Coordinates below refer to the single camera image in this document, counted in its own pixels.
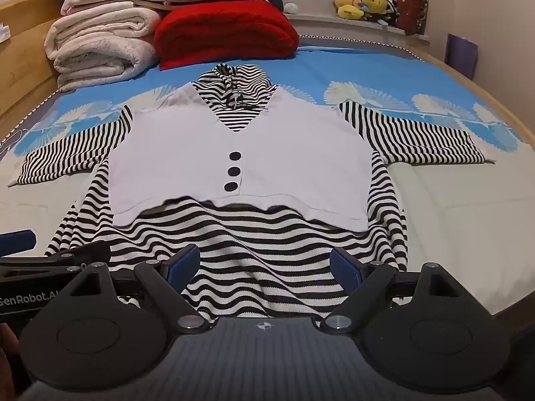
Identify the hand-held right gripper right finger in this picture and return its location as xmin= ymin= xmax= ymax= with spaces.
xmin=321 ymin=247 xmax=465 ymax=336

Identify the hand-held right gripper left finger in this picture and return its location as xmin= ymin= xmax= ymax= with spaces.
xmin=71 ymin=244 xmax=208 ymax=336

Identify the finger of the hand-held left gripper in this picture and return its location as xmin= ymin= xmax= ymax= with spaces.
xmin=0 ymin=241 xmax=112 ymax=277
xmin=0 ymin=229 xmax=37 ymax=256

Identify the striped shirt with white vest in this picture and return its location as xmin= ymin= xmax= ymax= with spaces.
xmin=7 ymin=63 xmax=496 ymax=320

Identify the person's left hand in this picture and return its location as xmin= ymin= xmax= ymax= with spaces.
xmin=0 ymin=324 xmax=21 ymax=397

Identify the white folded quilt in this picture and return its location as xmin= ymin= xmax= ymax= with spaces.
xmin=52 ymin=35 xmax=161 ymax=93

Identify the blue and white printed bedsheet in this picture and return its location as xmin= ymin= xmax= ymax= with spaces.
xmin=0 ymin=44 xmax=535 ymax=319

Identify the cream folded blanket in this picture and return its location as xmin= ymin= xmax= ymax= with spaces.
xmin=44 ymin=2 xmax=162 ymax=61

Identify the red folded blanket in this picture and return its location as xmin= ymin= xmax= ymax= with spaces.
xmin=153 ymin=0 xmax=300 ymax=71

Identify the purple box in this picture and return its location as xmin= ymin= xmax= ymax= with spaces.
xmin=444 ymin=33 xmax=478 ymax=81

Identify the black and white striped plush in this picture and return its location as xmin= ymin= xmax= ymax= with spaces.
xmin=375 ymin=0 xmax=399 ymax=26

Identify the yellow and orange plush toy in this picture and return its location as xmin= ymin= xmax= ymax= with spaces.
xmin=335 ymin=0 xmax=365 ymax=20

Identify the dark red cushion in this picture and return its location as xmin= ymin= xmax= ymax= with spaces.
xmin=395 ymin=0 xmax=430 ymax=36

